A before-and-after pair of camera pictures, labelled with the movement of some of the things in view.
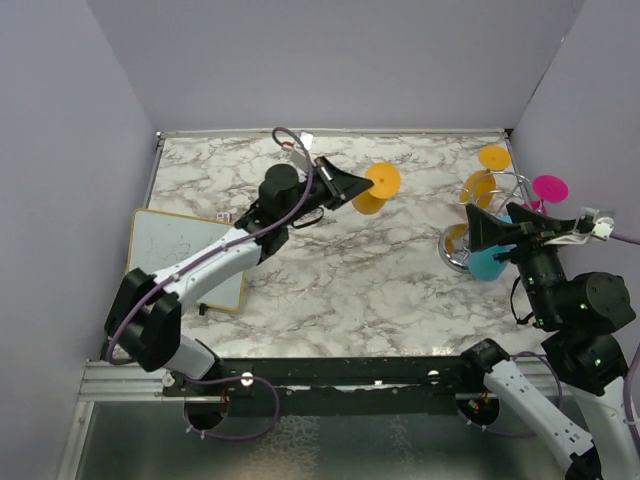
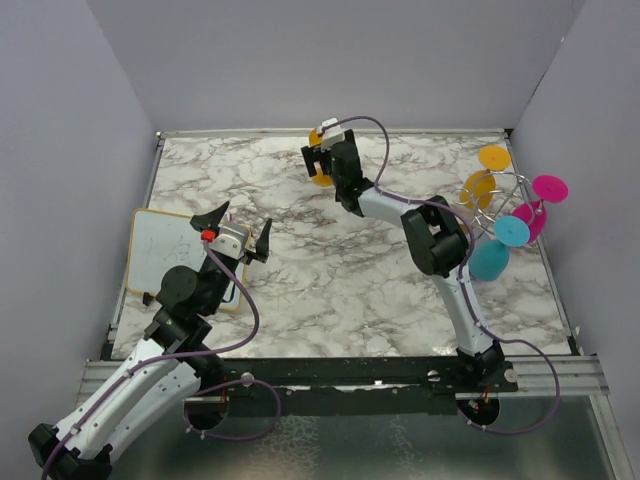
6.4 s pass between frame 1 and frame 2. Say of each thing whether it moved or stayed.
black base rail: stayed
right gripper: moved
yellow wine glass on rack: stayed
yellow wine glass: moved
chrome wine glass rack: stayed
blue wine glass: stayed
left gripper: moved
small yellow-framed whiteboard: stayed
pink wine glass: stayed
